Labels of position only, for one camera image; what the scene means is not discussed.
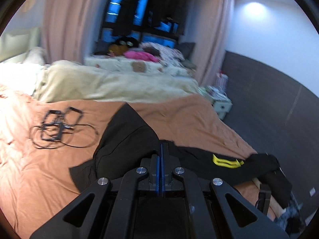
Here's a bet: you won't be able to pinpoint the floral patterned bedding pile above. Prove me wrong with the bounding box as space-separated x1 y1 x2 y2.
140 42 185 66

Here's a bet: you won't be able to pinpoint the dark grey pillow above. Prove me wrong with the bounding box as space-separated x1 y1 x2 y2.
175 42 196 59

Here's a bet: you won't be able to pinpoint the right pink curtain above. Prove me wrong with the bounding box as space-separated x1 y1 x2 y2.
189 0 235 86

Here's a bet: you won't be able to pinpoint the striped gift bag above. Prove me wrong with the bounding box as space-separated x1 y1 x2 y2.
215 72 228 93

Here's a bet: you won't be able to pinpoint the black round plush toy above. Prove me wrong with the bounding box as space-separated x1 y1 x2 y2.
108 37 140 56

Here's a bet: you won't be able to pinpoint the orange-brown duvet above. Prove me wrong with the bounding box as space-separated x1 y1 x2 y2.
0 93 280 239

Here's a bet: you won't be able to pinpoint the beige blanket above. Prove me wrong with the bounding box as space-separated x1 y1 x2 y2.
33 61 198 103

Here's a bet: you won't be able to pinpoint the left pink curtain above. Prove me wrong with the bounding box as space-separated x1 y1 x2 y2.
41 0 107 63

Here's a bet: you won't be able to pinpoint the cream padded headboard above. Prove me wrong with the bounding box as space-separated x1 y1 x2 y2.
1 27 40 62

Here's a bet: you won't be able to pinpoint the black jacket with yellow logo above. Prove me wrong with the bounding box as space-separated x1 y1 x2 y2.
69 104 292 208

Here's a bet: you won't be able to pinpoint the pink curtain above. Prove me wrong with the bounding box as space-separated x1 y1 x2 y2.
189 0 235 86
41 0 107 63

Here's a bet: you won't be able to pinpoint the dark hanging clothes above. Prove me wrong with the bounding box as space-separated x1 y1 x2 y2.
147 0 190 35

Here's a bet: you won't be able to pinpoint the black hanging coat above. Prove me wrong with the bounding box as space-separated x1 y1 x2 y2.
112 0 139 37

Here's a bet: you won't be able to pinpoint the white bedside cabinet right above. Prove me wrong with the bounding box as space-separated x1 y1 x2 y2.
198 86 232 120

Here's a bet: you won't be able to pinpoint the black cable bundle with frames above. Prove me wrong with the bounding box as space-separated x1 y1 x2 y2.
29 106 99 150

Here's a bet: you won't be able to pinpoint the pink plush toy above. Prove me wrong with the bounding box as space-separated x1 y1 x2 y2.
123 51 159 63

